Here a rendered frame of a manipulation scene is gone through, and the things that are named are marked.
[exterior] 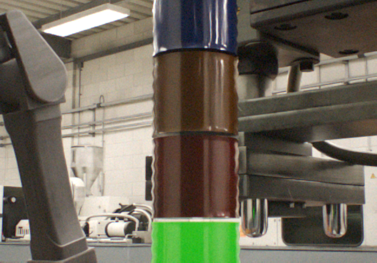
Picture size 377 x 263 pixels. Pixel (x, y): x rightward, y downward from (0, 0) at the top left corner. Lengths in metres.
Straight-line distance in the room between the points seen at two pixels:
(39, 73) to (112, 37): 10.28
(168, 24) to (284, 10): 0.23
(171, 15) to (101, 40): 11.09
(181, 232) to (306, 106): 0.26
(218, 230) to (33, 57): 0.64
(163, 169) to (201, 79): 0.04
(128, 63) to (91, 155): 2.16
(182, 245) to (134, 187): 10.10
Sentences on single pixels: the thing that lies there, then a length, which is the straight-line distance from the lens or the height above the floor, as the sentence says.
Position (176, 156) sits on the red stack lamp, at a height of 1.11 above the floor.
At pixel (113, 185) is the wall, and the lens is 10.75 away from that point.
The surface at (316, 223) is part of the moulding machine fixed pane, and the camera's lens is 5.98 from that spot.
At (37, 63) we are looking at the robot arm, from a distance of 0.91.
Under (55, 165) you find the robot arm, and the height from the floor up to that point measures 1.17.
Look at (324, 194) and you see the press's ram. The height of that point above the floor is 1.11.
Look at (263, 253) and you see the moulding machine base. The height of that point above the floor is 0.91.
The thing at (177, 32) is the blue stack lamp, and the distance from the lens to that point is 0.30.
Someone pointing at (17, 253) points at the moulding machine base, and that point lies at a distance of 9.08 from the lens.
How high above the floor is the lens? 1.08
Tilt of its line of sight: 9 degrees up
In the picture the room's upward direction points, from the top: straight up
